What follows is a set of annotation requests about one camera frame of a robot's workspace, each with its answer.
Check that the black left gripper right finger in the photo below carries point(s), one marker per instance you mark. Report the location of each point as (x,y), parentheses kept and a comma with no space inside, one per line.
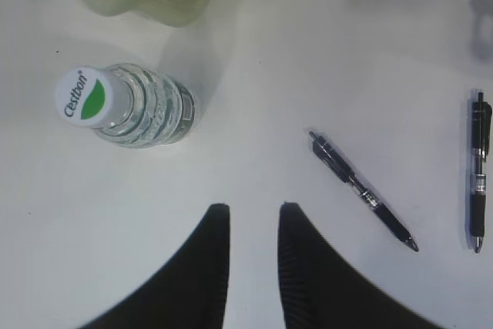
(320,289)

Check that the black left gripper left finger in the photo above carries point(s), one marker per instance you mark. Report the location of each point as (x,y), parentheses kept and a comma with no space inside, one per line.
(190,290)

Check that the clear plastic water bottle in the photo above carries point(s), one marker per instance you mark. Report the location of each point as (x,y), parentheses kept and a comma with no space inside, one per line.
(126,104)

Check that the blue black gel pen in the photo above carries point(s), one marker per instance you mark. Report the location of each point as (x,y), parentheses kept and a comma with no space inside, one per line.
(480,120)

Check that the black gel pen left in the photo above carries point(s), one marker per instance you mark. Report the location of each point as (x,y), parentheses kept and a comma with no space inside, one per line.
(341,168)

